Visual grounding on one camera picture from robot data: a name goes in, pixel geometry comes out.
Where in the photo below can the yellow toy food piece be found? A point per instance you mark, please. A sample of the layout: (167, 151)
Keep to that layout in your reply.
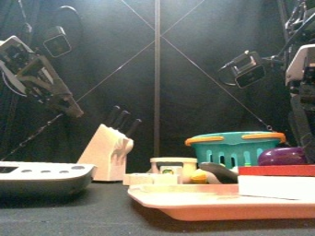
(199, 177)

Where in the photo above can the small white toy block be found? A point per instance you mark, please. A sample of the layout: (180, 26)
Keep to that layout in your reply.
(141, 179)

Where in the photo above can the white toy stove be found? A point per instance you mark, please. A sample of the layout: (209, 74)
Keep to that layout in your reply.
(44, 176)

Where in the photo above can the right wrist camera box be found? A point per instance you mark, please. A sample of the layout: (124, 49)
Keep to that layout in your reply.
(248, 72)

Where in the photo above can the cream toy appliance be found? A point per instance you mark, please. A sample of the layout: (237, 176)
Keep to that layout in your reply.
(173, 167)

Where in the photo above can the white box with red top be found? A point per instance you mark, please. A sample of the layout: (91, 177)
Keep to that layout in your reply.
(279, 184)

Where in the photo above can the dark grey toy utensil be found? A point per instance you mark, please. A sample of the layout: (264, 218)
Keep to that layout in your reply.
(221, 171)

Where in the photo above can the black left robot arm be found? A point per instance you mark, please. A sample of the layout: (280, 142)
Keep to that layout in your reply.
(67, 18)

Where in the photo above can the pink plastic tray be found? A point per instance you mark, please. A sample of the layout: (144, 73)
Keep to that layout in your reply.
(212, 202)

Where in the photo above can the purple toy eggplant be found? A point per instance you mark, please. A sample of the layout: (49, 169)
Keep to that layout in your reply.
(283, 156)

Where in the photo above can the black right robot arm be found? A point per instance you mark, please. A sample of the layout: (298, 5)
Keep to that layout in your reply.
(299, 18)

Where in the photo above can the vertical metal frame pole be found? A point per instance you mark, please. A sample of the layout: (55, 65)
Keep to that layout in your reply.
(157, 92)

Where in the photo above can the cream toy knife block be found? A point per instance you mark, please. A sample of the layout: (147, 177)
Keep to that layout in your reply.
(104, 156)

